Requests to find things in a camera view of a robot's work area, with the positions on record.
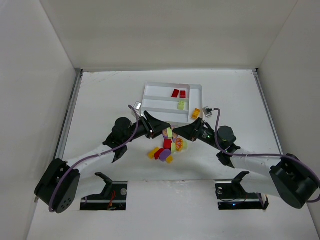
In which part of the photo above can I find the purple tan lego piece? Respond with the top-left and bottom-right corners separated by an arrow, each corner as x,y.
162,127 -> 178,141

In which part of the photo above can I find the yellow striped lego brick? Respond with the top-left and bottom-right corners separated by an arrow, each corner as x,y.
191,108 -> 201,120

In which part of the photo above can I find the light green lego piece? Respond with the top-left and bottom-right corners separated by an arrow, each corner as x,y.
177,101 -> 185,111

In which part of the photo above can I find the dark red lego brick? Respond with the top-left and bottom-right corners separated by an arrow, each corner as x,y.
154,148 -> 165,160

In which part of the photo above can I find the small orange lego piece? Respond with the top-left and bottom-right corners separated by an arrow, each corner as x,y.
166,155 -> 174,164

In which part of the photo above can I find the small red lego brick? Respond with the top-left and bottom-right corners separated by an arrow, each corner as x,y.
179,90 -> 187,99

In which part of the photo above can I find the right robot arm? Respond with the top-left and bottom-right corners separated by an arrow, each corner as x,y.
173,118 -> 320,209

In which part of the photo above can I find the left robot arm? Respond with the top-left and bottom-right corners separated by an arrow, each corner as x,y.
34,110 -> 171,214

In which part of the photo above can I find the orange patterned lego piece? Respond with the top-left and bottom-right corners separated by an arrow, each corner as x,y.
175,137 -> 188,152

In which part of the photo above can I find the red rounded lego brick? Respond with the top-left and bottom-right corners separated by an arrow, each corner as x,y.
163,138 -> 172,150

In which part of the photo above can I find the white divided tray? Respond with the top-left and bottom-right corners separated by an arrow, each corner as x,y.
140,82 -> 203,127

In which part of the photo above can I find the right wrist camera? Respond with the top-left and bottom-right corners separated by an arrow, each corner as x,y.
202,106 -> 213,118

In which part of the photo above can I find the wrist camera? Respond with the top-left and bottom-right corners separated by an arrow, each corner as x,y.
133,101 -> 142,112
202,106 -> 213,118

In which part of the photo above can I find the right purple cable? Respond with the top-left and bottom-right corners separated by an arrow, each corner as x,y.
212,107 -> 320,203

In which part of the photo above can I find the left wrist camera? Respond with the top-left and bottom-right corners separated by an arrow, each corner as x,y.
133,101 -> 142,112

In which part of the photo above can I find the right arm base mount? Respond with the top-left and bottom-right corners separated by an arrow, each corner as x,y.
215,171 -> 269,211

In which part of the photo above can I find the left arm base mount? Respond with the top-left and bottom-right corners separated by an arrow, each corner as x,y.
79,172 -> 128,211

